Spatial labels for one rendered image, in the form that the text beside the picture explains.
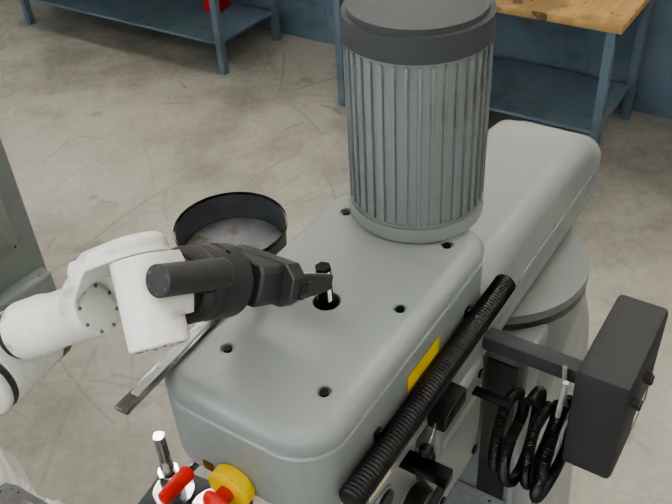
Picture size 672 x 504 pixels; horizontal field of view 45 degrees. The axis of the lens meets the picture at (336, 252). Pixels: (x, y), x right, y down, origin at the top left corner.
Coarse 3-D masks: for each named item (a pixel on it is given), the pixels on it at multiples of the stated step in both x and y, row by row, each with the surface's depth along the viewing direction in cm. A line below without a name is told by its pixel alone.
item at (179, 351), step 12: (204, 324) 105; (192, 336) 104; (180, 348) 102; (192, 348) 103; (168, 360) 101; (180, 360) 101; (156, 372) 99; (168, 372) 100; (144, 384) 98; (156, 384) 98; (132, 396) 96; (144, 396) 97; (120, 408) 95; (132, 408) 95
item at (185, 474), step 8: (192, 464) 112; (176, 472) 110; (184, 472) 110; (192, 472) 110; (176, 480) 109; (184, 480) 109; (168, 488) 108; (176, 488) 109; (160, 496) 108; (168, 496) 108
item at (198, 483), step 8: (192, 480) 178; (200, 480) 179; (208, 480) 179; (152, 488) 178; (160, 488) 177; (192, 488) 176; (200, 488) 178; (208, 488) 178; (144, 496) 177; (152, 496) 177; (184, 496) 175; (192, 496) 175; (200, 496) 175
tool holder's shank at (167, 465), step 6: (156, 432) 166; (162, 432) 166; (156, 438) 165; (162, 438) 165; (156, 444) 165; (162, 444) 165; (156, 450) 167; (162, 450) 166; (168, 450) 168; (162, 456) 167; (168, 456) 168; (162, 462) 169; (168, 462) 169; (162, 468) 170; (168, 468) 170
